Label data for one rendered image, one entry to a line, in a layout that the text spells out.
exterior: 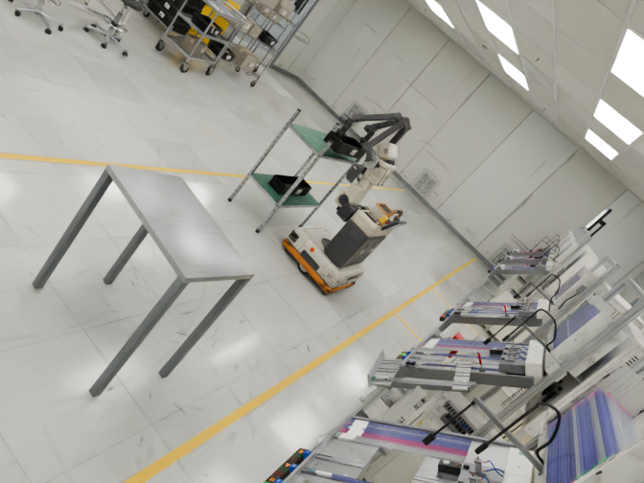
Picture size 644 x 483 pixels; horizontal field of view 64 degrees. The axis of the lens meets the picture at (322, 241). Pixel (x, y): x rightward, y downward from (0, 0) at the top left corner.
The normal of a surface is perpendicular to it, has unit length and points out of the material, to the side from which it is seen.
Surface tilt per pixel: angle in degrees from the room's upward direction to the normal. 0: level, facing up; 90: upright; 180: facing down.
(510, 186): 90
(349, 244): 90
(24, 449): 0
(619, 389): 90
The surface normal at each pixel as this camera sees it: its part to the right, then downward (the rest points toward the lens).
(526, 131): -0.42, 0.07
